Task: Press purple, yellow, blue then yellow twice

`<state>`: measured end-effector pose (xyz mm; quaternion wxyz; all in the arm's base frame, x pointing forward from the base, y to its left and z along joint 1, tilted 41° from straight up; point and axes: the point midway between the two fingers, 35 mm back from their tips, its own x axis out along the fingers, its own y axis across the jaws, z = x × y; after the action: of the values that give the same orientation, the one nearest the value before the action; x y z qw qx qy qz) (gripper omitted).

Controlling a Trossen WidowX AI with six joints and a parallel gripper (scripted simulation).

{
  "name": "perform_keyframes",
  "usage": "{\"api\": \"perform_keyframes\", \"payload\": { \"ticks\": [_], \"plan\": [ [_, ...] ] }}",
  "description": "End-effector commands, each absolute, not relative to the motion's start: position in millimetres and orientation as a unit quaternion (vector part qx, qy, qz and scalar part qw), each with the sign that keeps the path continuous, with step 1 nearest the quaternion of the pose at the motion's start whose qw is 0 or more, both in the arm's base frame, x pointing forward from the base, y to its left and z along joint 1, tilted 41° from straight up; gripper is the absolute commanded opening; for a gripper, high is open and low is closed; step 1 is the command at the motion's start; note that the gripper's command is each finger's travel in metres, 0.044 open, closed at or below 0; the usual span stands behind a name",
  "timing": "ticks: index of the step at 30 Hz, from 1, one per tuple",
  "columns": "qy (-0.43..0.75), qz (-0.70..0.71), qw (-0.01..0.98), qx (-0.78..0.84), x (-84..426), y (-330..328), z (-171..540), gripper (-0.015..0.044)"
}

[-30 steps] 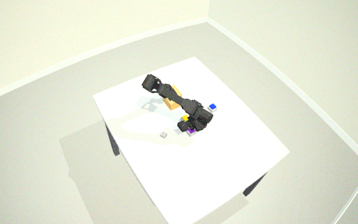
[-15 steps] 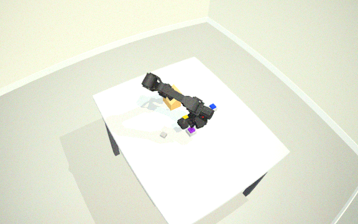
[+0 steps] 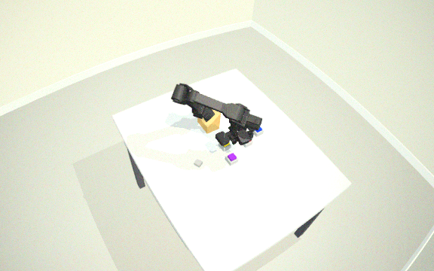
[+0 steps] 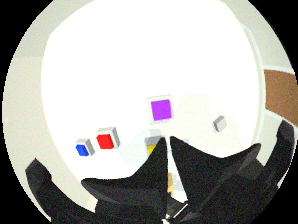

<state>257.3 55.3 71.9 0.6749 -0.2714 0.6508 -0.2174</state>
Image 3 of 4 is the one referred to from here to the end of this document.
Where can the purple button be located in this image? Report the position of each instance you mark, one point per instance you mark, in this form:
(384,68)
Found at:
(231,159)

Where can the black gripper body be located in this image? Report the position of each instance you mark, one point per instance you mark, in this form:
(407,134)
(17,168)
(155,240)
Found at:
(224,138)

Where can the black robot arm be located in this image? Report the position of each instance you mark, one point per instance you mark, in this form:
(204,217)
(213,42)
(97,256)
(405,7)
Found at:
(202,107)

